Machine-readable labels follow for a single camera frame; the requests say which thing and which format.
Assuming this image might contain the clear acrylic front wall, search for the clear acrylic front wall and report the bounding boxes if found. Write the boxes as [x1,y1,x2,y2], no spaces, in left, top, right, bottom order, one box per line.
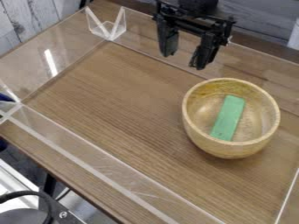
[0,90,226,224]

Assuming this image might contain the black cable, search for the black cable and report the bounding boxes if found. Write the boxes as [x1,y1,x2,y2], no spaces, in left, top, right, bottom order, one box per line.
[0,190,54,224]

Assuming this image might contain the green rectangular block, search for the green rectangular block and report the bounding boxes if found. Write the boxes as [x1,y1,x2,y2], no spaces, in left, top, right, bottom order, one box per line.
[210,95,246,141]

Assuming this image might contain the light wooden bowl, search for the light wooden bowl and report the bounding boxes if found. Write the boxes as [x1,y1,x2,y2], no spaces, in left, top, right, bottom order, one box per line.
[182,78,281,159]

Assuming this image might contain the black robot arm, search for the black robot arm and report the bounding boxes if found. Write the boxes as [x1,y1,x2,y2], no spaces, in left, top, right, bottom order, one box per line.
[154,0,236,70]

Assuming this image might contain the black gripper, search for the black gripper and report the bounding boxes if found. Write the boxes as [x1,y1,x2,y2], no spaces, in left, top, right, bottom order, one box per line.
[154,0,236,70]

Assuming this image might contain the black metal table leg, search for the black metal table leg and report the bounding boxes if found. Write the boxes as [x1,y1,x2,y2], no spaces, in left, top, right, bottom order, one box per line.
[43,174,58,197]

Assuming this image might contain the clear acrylic corner bracket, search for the clear acrylic corner bracket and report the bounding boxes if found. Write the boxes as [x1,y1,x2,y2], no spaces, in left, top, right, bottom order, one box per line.
[84,7,127,41]

